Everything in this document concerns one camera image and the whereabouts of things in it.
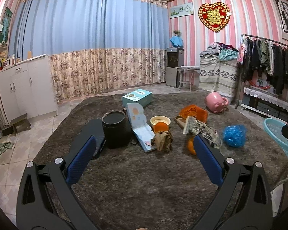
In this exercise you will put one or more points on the light blue laundry basket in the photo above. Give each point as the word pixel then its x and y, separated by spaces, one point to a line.
pixel 273 127

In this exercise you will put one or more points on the black round container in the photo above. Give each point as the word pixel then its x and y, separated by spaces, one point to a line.
pixel 117 129

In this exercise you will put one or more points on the black flat wallet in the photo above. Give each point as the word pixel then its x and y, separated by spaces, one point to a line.
pixel 95 129

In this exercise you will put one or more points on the covered cabinet with clothes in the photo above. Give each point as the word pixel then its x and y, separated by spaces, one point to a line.
pixel 219 70

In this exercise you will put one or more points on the blue plastic bag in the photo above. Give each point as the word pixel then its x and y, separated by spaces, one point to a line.
pixel 234 135

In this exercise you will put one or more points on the red heart wall decoration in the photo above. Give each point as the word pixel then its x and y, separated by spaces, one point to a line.
pixel 214 16

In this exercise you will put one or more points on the grey water dispenser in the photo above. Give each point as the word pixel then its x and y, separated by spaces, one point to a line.
pixel 174 59

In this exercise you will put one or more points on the orange fruit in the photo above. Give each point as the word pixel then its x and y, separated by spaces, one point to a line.
pixel 190 145

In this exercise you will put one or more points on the brown paper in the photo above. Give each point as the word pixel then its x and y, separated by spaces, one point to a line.
pixel 162 141

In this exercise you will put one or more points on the grey shaggy rug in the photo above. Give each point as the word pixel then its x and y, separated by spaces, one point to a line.
pixel 126 188

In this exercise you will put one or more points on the cream plastic bowl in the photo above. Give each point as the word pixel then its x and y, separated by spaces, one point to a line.
pixel 156 119

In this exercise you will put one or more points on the light blue booklet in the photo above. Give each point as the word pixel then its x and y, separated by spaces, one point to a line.
pixel 140 127

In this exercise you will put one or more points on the landscape wall poster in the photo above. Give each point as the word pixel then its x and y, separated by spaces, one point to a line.
pixel 182 10

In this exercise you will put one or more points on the blue floral curtain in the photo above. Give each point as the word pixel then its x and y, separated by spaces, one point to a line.
pixel 94 45

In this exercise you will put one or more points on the white cabinet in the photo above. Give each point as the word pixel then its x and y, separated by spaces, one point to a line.
pixel 27 88

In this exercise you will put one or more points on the low lace covered shelf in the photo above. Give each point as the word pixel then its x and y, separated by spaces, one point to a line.
pixel 264 103

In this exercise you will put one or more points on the clothes rack with garments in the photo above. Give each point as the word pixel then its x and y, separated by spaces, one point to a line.
pixel 263 64

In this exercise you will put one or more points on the small metal stool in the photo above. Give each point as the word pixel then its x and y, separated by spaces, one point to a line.
pixel 186 75

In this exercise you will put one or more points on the tan phone case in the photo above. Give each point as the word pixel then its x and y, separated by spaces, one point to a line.
pixel 180 121

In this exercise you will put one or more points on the teal cardboard box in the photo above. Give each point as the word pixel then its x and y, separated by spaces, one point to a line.
pixel 140 96

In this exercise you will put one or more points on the small wooden step stool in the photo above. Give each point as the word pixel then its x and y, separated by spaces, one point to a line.
pixel 21 122

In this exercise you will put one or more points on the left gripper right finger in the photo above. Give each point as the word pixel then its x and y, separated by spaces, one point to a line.
pixel 242 199

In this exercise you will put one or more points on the pink pig mug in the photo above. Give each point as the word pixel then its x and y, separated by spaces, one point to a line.
pixel 216 103

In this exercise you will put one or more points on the orange plastic lid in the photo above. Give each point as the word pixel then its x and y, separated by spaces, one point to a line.
pixel 160 127

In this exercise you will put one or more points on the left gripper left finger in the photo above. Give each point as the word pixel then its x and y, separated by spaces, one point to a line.
pixel 35 209

